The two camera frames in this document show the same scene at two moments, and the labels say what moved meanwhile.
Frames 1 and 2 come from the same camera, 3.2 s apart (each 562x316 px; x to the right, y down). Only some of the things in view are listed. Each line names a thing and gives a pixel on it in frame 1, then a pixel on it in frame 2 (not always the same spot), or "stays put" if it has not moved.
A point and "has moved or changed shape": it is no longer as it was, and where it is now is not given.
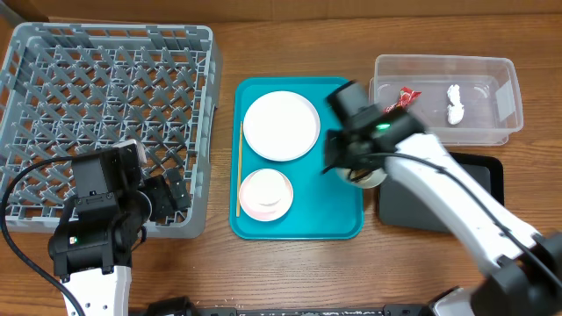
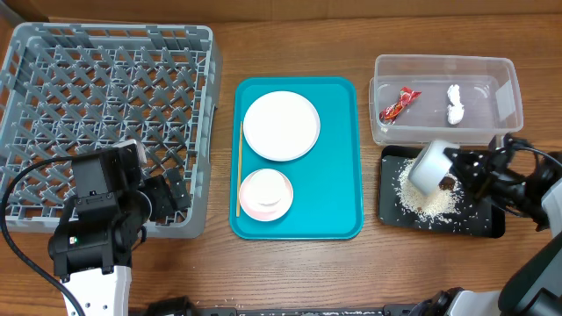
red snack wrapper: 406,97 stays put
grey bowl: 363,177 has moved or changed shape
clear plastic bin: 465,100 stays put
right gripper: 331,154 to 472,166
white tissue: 455,112 stays put
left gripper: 166,204 stays put
